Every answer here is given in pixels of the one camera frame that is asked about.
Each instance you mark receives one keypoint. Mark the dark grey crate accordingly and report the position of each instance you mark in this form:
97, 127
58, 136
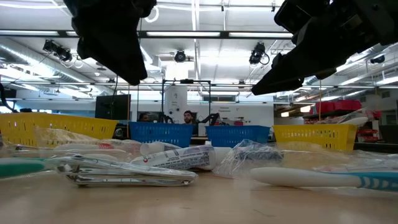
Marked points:
388, 133

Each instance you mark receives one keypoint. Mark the black monitor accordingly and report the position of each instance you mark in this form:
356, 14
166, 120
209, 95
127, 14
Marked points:
112, 107

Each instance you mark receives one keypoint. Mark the large silver ventilation duct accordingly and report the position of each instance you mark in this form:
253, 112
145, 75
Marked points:
31, 59

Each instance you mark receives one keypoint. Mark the person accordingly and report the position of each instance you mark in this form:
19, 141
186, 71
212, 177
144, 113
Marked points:
143, 117
187, 117

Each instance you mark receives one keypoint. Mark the clear bag with beige swabs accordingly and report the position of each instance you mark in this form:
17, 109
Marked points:
62, 137

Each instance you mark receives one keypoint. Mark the green white toothbrush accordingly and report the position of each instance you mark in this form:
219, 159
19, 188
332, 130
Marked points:
18, 168

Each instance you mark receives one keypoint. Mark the white item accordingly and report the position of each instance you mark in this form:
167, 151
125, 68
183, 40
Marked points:
356, 120

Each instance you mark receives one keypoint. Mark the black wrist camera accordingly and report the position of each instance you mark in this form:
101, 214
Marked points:
298, 15
146, 7

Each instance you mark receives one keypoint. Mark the clear bag with dark item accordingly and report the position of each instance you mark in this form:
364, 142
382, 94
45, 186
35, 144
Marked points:
248, 155

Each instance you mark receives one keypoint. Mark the nail clipper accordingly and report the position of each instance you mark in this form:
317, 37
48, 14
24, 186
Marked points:
124, 177

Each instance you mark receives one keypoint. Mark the stacked red storage bins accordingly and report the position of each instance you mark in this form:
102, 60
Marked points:
367, 135

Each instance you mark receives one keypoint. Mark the row of red storage bins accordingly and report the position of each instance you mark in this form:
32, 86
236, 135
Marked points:
337, 106

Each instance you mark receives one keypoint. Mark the single red storage bin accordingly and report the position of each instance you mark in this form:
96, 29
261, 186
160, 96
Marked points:
377, 114

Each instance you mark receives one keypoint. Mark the yellow plastic slotted basket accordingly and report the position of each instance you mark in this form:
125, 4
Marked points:
37, 119
280, 137

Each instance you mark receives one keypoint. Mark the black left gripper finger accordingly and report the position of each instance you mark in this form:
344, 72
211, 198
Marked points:
124, 59

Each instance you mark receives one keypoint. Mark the black ceiling camera pair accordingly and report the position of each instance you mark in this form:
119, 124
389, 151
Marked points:
57, 50

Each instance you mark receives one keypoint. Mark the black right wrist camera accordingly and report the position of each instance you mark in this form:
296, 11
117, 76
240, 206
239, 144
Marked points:
298, 15

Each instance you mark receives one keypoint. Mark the blue white toothbrush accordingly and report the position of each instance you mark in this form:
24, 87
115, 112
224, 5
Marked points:
295, 177

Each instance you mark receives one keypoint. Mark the clear plastic bag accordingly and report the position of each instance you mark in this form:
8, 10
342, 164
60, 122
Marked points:
326, 155

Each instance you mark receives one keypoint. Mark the overhead light bar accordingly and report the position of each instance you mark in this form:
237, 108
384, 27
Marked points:
186, 34

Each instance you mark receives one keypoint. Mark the small white toothpaste tube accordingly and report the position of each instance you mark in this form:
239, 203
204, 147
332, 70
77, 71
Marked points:
152, 147

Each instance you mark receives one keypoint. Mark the blue plastic slotted basket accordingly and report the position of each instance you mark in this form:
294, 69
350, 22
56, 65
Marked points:
161, 133
237, 135

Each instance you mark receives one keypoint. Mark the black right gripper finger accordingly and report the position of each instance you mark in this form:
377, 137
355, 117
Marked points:
276, 85
292, 67

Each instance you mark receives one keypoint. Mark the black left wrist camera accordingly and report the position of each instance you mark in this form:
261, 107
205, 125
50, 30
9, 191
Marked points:
146, 7

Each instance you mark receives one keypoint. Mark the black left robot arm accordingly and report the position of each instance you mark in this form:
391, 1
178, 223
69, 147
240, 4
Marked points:
77, 6

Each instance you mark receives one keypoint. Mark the white toothpaste tube grey print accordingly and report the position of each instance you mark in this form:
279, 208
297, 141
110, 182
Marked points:
180, 158

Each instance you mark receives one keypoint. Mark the shelf row of orange bins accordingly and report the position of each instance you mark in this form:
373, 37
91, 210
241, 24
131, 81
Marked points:
323, 120

